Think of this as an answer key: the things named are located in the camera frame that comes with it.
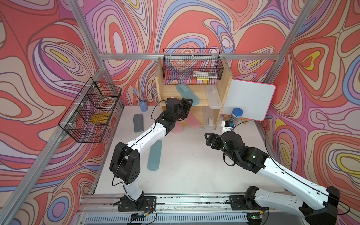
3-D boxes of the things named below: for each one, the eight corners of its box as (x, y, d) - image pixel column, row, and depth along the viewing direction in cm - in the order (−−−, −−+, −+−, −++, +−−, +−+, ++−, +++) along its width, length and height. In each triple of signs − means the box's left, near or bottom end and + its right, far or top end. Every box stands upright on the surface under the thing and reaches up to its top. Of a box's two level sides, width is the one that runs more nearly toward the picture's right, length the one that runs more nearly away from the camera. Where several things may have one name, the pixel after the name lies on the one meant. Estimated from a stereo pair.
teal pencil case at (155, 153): (147, 170, 87) (146, 169, 86) (151, 141, 101) (151, 139, 100) (159, 170, 87) (159, 169, 86) (162, 141, 101) (162, 139, 100)
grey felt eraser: (134, 133, 104) (133, 131, 102) (133, 116, 115) (133, 114, 113) (144, 131, 105) (143, 129, 103) (142, 114, 116) (141, 113, 114)
